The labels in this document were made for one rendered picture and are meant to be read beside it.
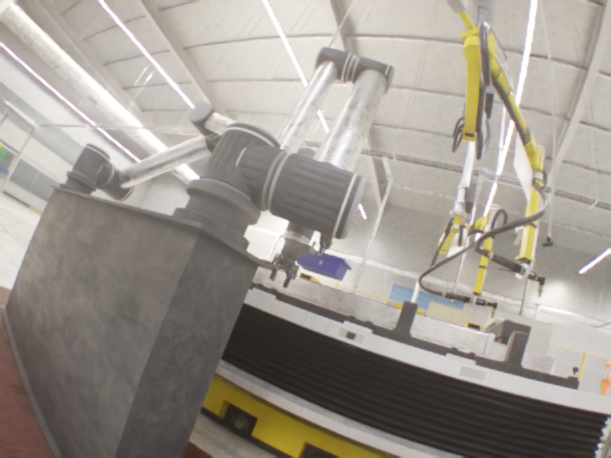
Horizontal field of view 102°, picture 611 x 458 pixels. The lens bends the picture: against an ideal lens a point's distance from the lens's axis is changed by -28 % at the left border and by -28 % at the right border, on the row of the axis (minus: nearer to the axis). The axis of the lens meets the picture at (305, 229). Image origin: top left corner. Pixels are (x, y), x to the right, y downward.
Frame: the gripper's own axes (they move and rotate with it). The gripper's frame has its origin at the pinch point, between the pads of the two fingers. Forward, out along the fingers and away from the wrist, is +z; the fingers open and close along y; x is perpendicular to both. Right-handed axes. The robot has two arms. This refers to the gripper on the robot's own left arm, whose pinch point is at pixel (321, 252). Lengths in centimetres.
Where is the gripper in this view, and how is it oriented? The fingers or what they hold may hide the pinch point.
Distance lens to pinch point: 155.1
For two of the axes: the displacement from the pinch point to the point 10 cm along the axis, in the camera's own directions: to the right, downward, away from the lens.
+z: -3.6, 9.0, -2.6
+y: 3.2, 3.8, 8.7
